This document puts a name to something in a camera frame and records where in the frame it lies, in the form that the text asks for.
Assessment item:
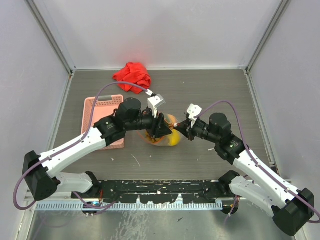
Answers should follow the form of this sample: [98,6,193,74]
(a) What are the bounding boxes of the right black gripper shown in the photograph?
[174,115,220,144]

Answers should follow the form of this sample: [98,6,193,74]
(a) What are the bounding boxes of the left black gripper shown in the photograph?
[124,105,172,138]

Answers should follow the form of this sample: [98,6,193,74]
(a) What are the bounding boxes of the yellow pear fruit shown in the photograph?
[167,129,181,147]

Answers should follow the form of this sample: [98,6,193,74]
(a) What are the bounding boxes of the clear zip top bag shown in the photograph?
[137,113,182,147]

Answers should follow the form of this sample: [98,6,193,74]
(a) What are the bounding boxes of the pink perforated plastic basket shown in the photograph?
[81,94,125,150]

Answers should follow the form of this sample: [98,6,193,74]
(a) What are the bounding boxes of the bunch of brown longans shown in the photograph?
[145,133,163,145]

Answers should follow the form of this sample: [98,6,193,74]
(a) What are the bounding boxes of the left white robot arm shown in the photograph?
[22,94,172,201]

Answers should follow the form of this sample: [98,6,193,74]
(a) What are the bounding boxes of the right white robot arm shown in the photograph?
[174,113,315,237]

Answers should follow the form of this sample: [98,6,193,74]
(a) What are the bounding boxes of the crumpled red cloth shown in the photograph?
[112,62,152,89]

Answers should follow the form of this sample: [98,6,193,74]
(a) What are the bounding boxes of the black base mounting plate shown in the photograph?
[79,180,235,204]

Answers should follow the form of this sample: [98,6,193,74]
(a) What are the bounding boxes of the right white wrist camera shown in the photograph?
[186,103,202,128]

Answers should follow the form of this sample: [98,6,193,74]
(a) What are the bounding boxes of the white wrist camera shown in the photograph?
[145,89,166,118]
[186,103,202,128]

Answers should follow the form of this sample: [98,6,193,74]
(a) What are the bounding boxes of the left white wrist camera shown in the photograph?
[145,89,166,118]

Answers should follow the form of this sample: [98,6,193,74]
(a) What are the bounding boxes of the grey slotted cable duct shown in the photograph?
[35,199,223,212]

